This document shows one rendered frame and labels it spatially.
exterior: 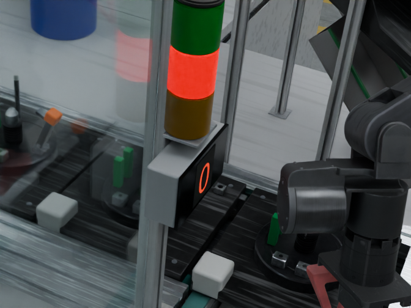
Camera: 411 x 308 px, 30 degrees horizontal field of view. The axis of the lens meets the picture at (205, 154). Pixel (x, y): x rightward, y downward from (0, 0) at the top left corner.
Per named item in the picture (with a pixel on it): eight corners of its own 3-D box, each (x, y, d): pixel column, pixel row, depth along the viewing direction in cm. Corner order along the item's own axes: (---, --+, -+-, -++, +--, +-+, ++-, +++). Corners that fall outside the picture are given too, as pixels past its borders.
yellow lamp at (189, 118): (217, 123, 83) (222, 84, 80) (197, 145, 79) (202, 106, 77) (176, 109, 85) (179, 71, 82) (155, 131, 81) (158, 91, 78)
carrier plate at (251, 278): (399, 248, 117) (402, 237, 116) (357, 358, 98) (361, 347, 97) (254, 196, 124) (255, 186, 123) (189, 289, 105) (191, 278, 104)
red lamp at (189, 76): (222, 83, 80) (227, 41, 78) (202, 104, 77) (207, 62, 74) (179, 69, 82) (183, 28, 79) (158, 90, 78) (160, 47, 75)
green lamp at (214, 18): (227, 41, 78) (233, -4, 75) (207, 60, 74) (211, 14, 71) (183, 27, 79) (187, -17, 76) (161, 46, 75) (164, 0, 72)
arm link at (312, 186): (418, 123, 72) (386, 110, 80) (298, 122, 71) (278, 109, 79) (408, 245, 74) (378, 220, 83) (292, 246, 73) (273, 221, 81)
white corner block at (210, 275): (232, 281, 108) (235, 260, 105) (219, 302, 104) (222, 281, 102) (202, 269, 109) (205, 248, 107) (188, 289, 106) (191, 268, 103)
